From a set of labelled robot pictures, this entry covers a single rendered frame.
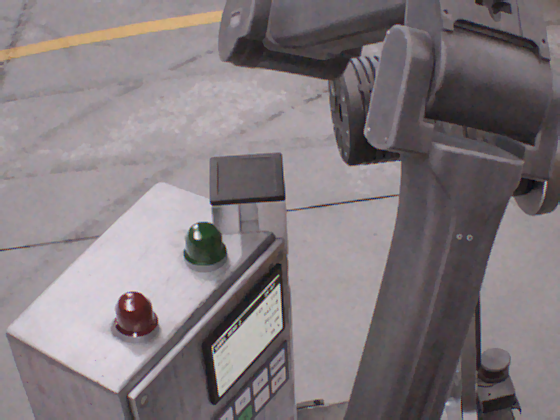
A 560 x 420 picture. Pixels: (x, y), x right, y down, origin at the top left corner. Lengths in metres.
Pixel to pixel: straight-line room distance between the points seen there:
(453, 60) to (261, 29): 0.35
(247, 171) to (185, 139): 2.66
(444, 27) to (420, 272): 0.13
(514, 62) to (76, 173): 2.75
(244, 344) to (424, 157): 0.17
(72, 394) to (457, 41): 0.30
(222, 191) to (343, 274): 2.19
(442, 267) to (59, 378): 0.23
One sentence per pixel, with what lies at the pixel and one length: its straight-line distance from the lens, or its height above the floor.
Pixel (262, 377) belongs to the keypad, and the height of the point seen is 1.38.
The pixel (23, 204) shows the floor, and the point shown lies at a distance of 3.23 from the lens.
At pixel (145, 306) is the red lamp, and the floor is 1.49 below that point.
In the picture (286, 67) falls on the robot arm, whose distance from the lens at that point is 0.97.
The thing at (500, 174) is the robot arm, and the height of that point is 1.55.
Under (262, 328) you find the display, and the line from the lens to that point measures 0.71.
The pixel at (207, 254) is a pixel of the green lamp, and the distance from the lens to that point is 0.67.
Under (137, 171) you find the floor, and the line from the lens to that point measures 3.27.
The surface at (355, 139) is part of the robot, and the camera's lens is 1.79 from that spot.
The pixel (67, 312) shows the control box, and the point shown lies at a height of 1.47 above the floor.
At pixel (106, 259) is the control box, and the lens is 0.69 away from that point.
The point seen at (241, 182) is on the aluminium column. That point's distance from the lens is 0.70.
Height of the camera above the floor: 1.92
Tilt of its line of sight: 38 degrees down
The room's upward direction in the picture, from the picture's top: 3 degrees counter-clockwise
